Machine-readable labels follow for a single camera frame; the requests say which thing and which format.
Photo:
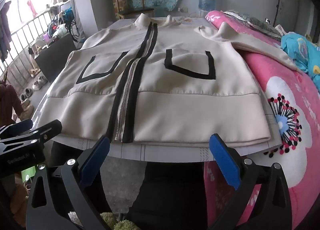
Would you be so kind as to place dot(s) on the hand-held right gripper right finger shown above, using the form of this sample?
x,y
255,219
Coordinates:
x,y
225,162

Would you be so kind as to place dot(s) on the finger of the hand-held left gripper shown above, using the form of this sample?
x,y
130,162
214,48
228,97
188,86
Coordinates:
x,y
17,126
47,129

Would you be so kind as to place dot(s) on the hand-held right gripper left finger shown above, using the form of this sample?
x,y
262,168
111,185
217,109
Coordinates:
x,y
96,160

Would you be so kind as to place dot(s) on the beige zip jacket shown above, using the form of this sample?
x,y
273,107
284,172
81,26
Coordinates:
x,y
187,110

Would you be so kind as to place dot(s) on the tan boot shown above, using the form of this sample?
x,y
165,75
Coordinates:
x,y
26,110

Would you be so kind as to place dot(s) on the grey shoe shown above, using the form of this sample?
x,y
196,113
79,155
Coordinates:
x,y
26,94

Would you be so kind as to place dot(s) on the white sneaker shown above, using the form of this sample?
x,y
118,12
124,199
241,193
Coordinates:
x,y
43,80
36,85

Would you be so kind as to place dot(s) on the green plush slipper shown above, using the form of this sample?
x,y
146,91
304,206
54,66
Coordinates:
x,y
112,221

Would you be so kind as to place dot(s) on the person's black pants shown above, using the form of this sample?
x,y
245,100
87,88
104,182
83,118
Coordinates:
x,y
167,195

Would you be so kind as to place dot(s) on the black cabinet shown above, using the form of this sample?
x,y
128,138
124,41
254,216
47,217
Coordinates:
x,y
55,55

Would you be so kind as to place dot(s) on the pink floral blanket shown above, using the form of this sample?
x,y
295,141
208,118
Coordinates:
x,y
275,90

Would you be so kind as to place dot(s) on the purple cup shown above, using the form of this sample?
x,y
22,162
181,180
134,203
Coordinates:
x,y
46,38

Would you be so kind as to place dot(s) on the metal railing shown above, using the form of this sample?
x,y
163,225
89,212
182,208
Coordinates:
x,y
22,35

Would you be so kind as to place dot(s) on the dark hanging garment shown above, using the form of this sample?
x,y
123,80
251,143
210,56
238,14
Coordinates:
x,y
5,30

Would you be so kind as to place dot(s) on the blue bag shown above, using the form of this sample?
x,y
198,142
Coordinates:
x,y
68,16

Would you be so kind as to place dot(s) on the red hanging garment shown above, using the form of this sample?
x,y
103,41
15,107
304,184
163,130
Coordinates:
x,y
32,8

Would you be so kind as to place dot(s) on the blue patterned cloth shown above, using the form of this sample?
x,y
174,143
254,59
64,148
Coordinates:
x,y
297,47

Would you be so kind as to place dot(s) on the grey fuzzy blanket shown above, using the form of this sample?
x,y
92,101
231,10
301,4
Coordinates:
x,y
260,24

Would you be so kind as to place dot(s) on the wooden chair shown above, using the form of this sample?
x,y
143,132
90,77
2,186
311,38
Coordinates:
x,y
135,11

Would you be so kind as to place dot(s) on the blue water jug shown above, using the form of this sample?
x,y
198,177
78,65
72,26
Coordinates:
x,y
207,0

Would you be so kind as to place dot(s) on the wall socket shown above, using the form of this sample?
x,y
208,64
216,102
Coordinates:
x,y
183,10

